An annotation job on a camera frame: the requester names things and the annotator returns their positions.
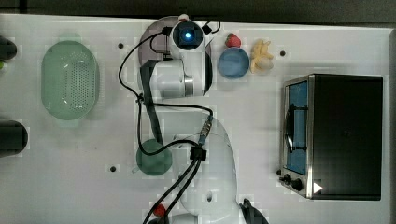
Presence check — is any red ketchup bottle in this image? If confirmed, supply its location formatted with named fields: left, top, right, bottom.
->
left=178, top=14, right=189, bottom=21

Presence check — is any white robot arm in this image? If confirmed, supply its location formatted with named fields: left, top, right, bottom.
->
left=140, top=19, right=269, bottom=224

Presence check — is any grey round plate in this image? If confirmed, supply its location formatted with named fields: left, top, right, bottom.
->
left=138, top=16, right=214, bottom=94

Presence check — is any blue bowl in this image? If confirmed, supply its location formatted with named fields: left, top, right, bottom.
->
left=218, top=48, right=249, bottom=79

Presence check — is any red strawberry toy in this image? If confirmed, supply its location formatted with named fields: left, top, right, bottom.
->
left=225, top=34, right=241, bottom=48

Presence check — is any peeled banana toy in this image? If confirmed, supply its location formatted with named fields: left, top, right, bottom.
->
left=250, top=39, right=274, bottom=74

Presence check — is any green perforated colander basket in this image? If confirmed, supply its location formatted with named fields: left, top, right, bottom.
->
left=41, top=33, right=100, bottom=127

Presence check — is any black toaster oven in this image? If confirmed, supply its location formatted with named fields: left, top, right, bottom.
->
left=276, top=74, right=383, bottom=201

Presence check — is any black cylinder lower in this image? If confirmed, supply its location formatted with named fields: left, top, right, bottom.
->
left=0, top=120, right=28, bottom=158

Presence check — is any black cylinder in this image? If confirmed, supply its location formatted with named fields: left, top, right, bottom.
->
left=0, top=120, right=28, bottom=158
left=0, top=36, right=18, bottom=60

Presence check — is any black cylinder upper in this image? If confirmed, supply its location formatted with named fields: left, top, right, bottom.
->
left=0, top=36, right=18, bottom=60

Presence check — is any green cup with handle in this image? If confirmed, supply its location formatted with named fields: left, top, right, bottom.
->
left=132, top=148, right=173, bottom=176

